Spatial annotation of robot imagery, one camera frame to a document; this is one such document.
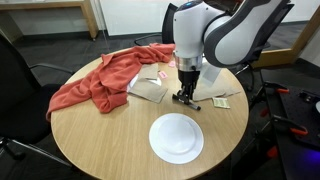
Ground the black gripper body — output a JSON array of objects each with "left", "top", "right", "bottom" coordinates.
[{"left": 177, "top": 69, "right": 201, "bottom": 96}]

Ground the black and gray marker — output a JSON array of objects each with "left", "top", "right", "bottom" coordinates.
[{"left": 171, "top": 93, "right": 202, "bottom": 111}]

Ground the pale yellow packet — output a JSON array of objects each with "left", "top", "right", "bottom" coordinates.
[{"left": 211, "top": 96, "right": 231, "bottom": 110}]

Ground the large brown paper napkin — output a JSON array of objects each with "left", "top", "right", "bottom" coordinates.
[{"left": 128, "top": 79, "right": 169, "bottom": 104}]

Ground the small brown paper napkin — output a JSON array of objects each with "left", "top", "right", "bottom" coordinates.
[{"left": 137, "top": 63, "right": 160, "bottom": 81}]

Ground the large white plate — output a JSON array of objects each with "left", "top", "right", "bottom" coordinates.
[{"left": 148, "top": 112, "right": 205, "bottom": 165}]

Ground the black mesh office chair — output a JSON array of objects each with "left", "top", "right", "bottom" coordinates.
[
  {"left": 233, "top": 0, "right": 295, "bottom": 93},
  {"left": 134, "top": 2, "right": 179, "bottom": 47}
]

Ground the orange fleece cloth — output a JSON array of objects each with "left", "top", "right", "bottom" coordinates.
[{"left": 45, "top": 42, "right": 177, "bottom": 123}]

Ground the black perforated mounting board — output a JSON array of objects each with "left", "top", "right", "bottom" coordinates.
[{"left": 263, "top": 81, "right": 320, "bottom": 149}]

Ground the wooden desk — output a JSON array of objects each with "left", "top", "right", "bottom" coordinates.
[{"left": 0, "top": 0, "right": 100, "bottom": 41}]

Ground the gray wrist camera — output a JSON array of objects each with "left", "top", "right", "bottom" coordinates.
[{"left": 200, "top": 61, "right": 223, "bottom": 84}]

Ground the black clamp orange handle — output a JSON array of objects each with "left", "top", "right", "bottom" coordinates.
[
  {"left": 271, "top": 114, "right": 309, "bottom": 137},
  {"left": 263, "top": 81, "right": 291, "bottom": 95}
]

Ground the wooden door frame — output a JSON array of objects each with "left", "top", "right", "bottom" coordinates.
[{"left": 253, "top": 4, "right": 320, "bottom": 69}]

